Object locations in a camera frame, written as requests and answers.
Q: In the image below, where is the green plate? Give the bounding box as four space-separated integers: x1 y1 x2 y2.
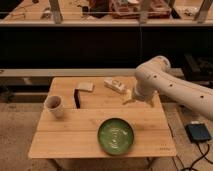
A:
97 118 134 156

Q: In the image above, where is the black power box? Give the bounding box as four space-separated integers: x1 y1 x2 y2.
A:
185 124 212 143

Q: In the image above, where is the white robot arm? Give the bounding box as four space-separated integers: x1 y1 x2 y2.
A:
130 56 213 121

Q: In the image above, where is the wooden shelf rack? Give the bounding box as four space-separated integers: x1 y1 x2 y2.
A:
0 0 213 26

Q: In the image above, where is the black eraser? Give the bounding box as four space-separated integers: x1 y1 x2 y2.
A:
74 89 80 109

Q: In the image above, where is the wooden folding table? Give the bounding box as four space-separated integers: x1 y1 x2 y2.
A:
28 77 176 159

